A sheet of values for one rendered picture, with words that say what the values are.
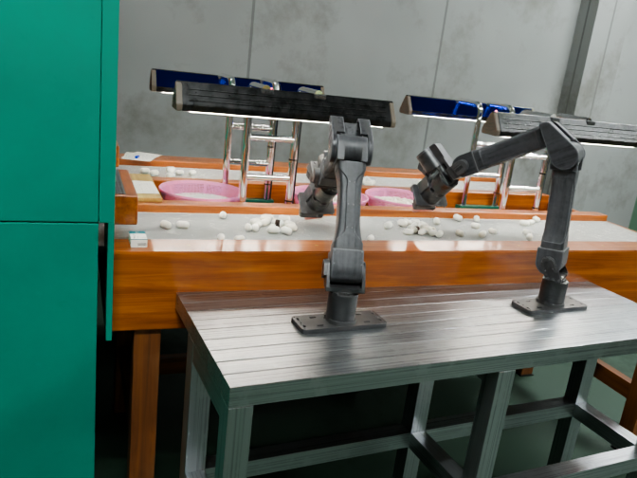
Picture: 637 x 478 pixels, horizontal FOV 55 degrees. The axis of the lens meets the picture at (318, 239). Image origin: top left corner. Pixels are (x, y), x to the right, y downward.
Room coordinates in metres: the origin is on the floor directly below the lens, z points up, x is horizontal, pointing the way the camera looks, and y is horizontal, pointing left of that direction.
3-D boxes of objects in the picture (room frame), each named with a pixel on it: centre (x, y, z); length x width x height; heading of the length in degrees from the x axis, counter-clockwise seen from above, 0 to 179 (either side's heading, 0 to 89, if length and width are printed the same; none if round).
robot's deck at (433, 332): (1.57, -0.22, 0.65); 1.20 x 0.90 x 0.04; 116
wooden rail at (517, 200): (2.29, -0.11, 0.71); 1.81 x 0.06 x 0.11; 113
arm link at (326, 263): (1.22, -0.06, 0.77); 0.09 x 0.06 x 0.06; 98
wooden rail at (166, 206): (1.99, -0.24, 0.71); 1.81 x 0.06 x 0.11; 113
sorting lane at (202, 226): (1.82, -0.31, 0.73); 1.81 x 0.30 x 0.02; 113
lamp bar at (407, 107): (2.60, -0.56, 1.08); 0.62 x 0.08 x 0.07; 113
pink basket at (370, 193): (2.18, -0.28, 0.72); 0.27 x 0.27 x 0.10
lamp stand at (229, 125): (2.16, 0.30, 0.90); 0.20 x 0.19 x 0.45; 113
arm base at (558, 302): (1.48, -0.60, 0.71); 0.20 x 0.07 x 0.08; 116
